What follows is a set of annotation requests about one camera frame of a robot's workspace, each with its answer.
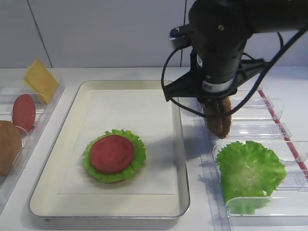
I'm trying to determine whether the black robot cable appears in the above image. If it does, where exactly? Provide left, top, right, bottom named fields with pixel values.
left=160, top=28, right=308, bottom=118

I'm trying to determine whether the brown meat patty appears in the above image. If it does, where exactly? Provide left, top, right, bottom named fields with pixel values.
left=203, top=97, right=231, bottom=139

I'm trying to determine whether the clear acrylic right rack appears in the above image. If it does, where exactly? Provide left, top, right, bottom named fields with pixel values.
left=179, top=89, right=308, bottom=231

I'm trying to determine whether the yellow cheese slice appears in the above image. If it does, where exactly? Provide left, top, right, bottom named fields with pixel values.
left=23, top=59, right=58, bottom=104

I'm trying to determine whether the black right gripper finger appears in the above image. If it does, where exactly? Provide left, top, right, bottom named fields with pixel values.
left=216, top=100, right=224, bottom=119

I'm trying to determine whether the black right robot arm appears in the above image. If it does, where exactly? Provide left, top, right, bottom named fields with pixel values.
left=161, top=0, right=308, bottom=118

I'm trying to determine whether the brown bread bun top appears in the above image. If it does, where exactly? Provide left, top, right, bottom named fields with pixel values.
left=0, top=120, right=22, bottom=176

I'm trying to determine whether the red tomato slice in rack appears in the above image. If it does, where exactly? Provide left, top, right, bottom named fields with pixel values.
left=12, top=94, right=36, bottom=134

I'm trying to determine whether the clear acrylic left rack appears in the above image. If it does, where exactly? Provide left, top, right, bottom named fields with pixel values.
left=0, top=81, right=65, bottom=210

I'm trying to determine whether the white tray liner paper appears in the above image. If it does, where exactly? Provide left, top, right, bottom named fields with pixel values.
left=60, top=90, right=176, bottom=194

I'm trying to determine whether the clear acrylic rack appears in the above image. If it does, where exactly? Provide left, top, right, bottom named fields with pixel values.
left=179, top=89, right=308, bottom=231
left=0, top=81, right=65, bottom=210

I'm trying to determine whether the red tomato slice on tray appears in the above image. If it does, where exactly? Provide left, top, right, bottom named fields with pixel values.
left=90, top=135, right=135, bottom=173

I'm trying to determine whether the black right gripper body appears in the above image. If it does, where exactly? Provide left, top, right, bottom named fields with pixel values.
left=163, top=43, right=268, bottom=102

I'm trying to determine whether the green lettuce on tray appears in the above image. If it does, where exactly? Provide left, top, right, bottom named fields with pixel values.
left=82, top=129, right=146, bottom=177

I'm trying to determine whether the cream metal tray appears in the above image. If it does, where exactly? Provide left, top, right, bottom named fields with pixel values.
left=29, top=80, right=190, bottom=219

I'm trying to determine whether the bottom bun on tray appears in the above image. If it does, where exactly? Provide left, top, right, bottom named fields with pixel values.
left=93, top=175, right=134, bottom=184

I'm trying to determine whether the green lettuce leaf in rack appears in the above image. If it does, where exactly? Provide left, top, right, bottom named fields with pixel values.
left=216, top=141, right=287, bottom=215

